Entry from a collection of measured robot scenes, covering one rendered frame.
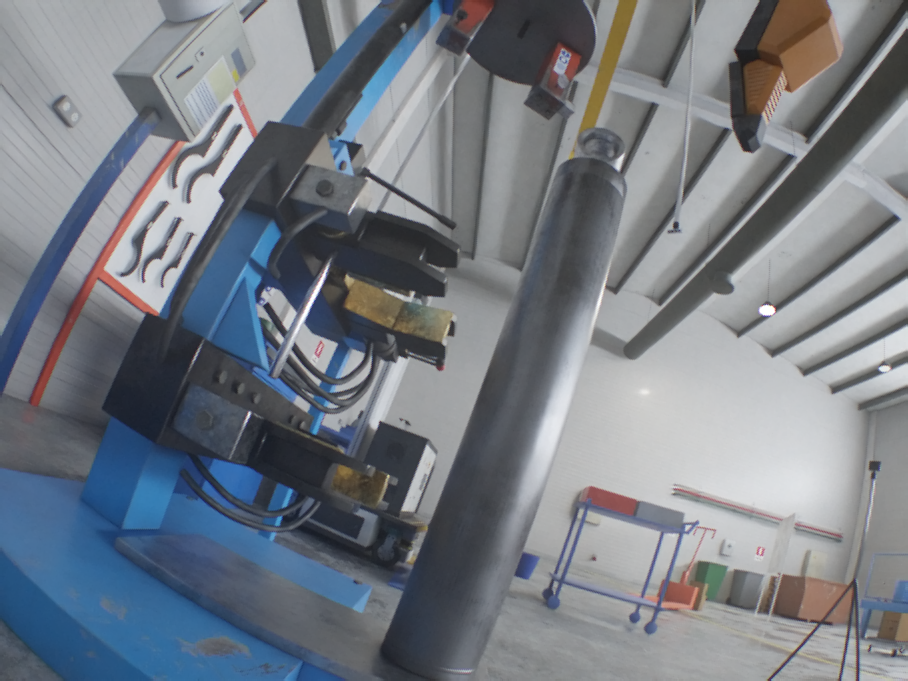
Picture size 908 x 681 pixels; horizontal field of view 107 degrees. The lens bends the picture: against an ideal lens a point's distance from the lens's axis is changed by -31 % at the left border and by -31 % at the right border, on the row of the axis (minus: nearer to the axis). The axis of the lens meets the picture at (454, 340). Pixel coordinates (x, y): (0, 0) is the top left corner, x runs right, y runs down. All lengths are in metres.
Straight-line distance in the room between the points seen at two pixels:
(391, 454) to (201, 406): 2.25
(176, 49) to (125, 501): 1.21
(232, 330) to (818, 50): 0.95
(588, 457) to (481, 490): 11.39
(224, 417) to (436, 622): 0.56
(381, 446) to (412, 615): 2.07
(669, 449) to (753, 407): 3.11
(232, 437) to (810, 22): 0.95
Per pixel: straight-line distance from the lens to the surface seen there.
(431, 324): 1.33
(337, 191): 0.93
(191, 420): 0.84
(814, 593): 12.87
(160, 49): 1.59
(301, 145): 1.01
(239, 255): 0.95
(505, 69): 2.12
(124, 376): 0.93
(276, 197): 0.94
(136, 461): 1.27
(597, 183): 1.31
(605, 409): 12.67
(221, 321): 0.92
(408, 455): 2.98
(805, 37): 0.58
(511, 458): 0.99
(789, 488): 15.35
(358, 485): 1.27
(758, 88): 0.53
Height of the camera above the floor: 0.52
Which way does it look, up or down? 18 degrees up
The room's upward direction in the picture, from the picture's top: 21 degrees clockwise
